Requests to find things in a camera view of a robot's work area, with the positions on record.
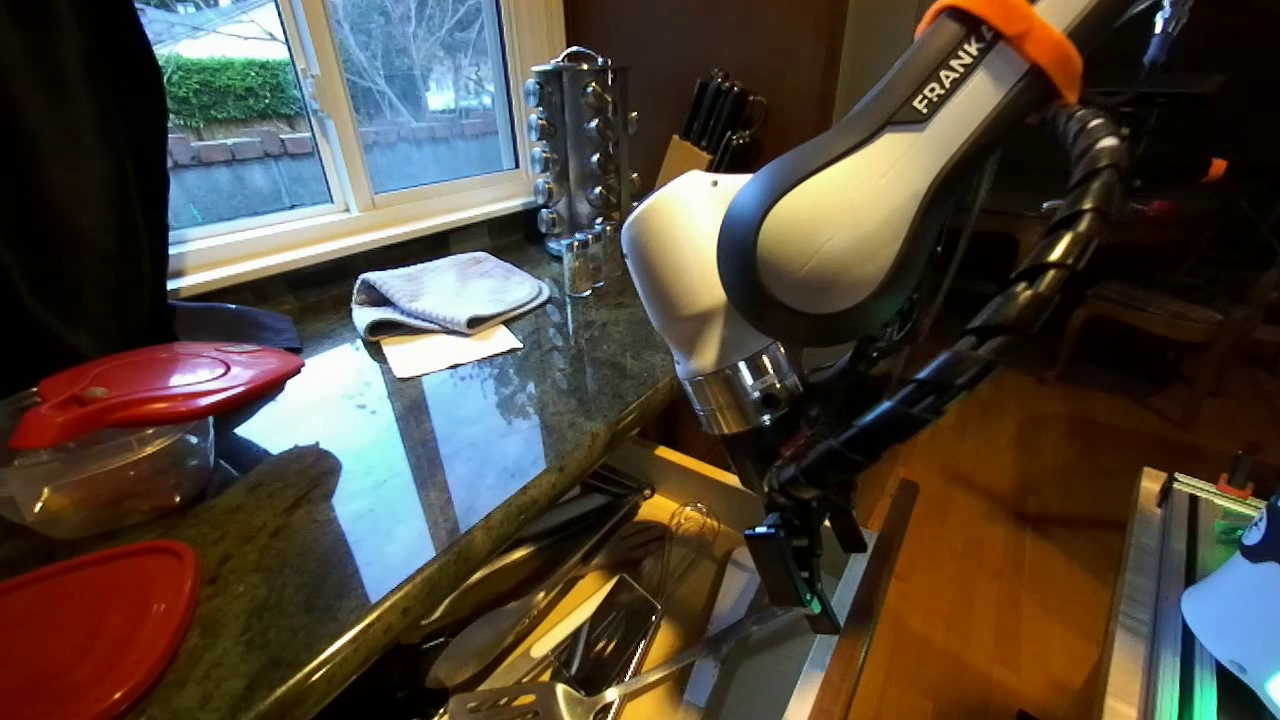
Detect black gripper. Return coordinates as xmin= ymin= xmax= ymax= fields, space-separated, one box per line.
xmin=740 ymin=486 xmax=870 ymax=631

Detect wooden utensil drawer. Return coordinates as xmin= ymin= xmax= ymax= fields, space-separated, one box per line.
xmin=315 ymin=437 xmax=922 ymax=720

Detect white spatula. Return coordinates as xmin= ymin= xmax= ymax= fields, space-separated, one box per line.
xmin=698 ymin=546 xmax=767 ymax=635

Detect black slotted spatula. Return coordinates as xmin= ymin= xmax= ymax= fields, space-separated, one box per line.
xmin=555 ymin=571 xmax=666 ymax=697

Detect metal ladle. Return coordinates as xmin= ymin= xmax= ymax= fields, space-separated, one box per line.
xmin=422 ymin=594 xmax=565 ymax=697

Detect wooden chair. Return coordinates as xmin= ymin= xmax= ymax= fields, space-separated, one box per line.
xmin=1055 ymin=257 xmax=1280 ymax=403

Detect white paper sheet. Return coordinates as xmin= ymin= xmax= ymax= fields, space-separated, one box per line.
xmin=375 ymin=315 xmax=526 ymax=385

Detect grey folded cloth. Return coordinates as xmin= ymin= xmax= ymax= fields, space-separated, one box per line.
xmin=347 ymin=247 xmax=550 ymax=335

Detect chrome spice rack carousel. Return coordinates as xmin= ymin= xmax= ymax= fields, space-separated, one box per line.
xmin=521 ymin=45 xmax=643 ymax=299

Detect dark plate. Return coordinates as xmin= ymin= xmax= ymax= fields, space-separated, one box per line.
xmin=167 ymin=298 xmax=309 ymax=355

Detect glass bowl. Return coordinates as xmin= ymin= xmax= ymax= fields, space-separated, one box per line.
xmin=0 ymin=395 xmax=220 ymax=546

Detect flat red lid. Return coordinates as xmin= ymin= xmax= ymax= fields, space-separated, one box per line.
xmin=0 ymin=535 xmax=205 ymax=720

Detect dark curtain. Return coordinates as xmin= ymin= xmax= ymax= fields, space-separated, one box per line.
xmin=0 ymin=0 xmax=175 ymax=395

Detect metal utensil with grey handle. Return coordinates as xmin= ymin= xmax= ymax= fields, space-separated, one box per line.
xmin=550 ymin=615 xmax=752 ymax=720

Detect black handled utensils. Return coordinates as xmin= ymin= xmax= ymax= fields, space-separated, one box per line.
xmin=524 ymin=463 xmax=656 ymax=552

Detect aluminium robot stand frame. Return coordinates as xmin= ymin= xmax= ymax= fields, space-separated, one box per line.
xmin=1097 ymin=463 xmax=1280 ymax=720

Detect orange strap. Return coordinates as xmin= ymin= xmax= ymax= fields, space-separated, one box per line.
xmin=911 ymin=0 xmax=1089 ymax=110

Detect window with pale frame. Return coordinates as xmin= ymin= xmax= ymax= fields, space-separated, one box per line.
xmin=130 ymin=0 xmax=570 ymax=298

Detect red container lid with handle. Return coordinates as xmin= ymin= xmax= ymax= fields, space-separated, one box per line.
xmin=2 ymin=335 xmax=309 ymax=455

